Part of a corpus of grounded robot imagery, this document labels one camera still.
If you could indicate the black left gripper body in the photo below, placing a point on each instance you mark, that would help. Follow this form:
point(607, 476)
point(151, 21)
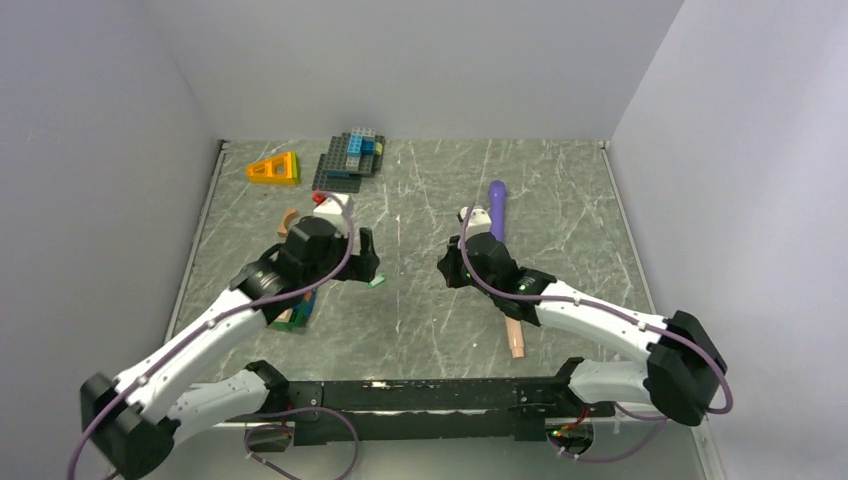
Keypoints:
point(336, 255)

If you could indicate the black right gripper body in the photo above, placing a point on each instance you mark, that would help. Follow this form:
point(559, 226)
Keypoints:
point(457, 274)

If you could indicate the green key tag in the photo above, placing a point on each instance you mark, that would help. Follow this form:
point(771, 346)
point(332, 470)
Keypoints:
point(378, 280)

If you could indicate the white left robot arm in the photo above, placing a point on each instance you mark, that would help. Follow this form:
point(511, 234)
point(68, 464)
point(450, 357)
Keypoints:
point(137, 418)

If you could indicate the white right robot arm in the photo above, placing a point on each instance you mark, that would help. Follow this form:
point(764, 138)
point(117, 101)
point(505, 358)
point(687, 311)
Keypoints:
point(669, 363)

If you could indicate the curved tan wooden block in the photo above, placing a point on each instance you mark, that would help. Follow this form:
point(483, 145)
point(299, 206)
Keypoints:
point(288, 217)

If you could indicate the beige toy microphone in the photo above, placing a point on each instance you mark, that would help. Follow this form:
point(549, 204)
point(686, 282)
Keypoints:
point(515, 337)

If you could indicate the colourful brick boat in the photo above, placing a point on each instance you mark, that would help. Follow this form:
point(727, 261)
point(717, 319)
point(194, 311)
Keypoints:
point(297, 317)

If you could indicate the purple toy microphone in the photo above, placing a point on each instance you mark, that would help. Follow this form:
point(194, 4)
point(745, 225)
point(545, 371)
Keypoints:
point(497, 194)

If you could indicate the orange triangular brick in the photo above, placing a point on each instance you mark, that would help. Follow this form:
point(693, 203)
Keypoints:
point(281, 169)

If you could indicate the grey blue brick stack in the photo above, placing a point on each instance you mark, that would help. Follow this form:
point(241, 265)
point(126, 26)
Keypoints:
point(350, 157)

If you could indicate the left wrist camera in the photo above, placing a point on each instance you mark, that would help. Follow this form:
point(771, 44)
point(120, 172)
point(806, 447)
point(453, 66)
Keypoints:
point(337, 210)

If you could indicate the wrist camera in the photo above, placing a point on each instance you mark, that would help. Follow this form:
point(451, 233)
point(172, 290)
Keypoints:
point(475, 221)
point(337, 210)

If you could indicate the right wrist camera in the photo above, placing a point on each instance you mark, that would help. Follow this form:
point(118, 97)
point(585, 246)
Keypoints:
point(475, 221)

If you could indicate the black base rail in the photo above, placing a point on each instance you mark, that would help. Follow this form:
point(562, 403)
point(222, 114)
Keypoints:
point(522, 408)

